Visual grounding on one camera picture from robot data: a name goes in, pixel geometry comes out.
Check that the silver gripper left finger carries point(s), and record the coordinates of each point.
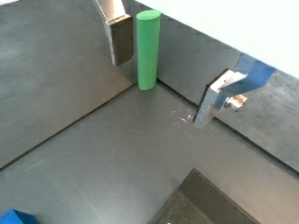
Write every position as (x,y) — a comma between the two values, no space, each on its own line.
(119,29)

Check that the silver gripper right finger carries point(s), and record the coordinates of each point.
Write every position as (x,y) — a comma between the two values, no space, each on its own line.
(224,92)

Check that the green oval cylinder peg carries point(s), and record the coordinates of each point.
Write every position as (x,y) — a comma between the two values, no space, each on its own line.
(147,47)

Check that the blue foam shape board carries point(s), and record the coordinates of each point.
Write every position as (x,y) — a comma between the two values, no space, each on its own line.
(17,217)

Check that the black curved holder stand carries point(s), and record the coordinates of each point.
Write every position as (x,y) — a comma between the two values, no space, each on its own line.
(201,203)

